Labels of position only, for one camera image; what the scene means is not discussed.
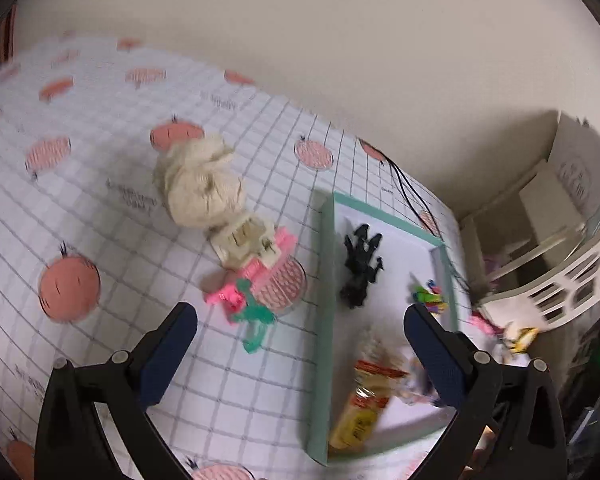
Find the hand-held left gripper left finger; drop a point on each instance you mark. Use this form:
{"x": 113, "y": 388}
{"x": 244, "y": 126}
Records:
{"x": 167, "y": 355}

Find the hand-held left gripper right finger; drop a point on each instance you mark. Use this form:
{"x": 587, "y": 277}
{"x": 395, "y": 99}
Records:
{"x": 432, "y": 355}

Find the multicoloured small hair clips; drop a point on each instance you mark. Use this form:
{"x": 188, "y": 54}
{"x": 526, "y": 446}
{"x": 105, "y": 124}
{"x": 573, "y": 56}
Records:
{"x": 430, "y": 297}

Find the pink hair clip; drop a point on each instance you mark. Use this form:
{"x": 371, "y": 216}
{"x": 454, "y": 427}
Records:
{"x": 225, "y": 297}

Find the yellow snack packet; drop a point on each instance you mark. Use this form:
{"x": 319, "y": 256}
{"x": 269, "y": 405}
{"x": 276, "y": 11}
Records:
{"x": 362, "y": 405}

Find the green hair clip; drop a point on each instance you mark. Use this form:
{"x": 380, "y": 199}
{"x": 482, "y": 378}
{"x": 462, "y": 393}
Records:
{"x": 254, "y": 317}

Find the teal cardboard box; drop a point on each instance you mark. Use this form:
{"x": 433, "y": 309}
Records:
{"x": 322, "y": 320}

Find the black hair claw clip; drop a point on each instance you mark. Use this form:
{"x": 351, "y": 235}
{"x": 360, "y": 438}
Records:
{"x": 360, "y": 265}

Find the pile of small toys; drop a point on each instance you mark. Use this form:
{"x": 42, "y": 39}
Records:
{"x": 517, "y": 340}

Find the grid printed tablecloth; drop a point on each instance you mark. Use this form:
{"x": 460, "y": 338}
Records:
{"x": 105, "y": 240}

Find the pink hair roller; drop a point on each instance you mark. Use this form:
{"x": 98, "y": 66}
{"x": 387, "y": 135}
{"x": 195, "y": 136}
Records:
{"x": 275, "y": 260}

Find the white lattice shelf rack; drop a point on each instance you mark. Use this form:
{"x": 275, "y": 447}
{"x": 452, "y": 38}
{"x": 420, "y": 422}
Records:
{"x": 555, "y": 240}

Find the cream scrunchie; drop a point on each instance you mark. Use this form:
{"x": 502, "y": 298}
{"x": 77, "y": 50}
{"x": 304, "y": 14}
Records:
{"x": 200, "y": 185}

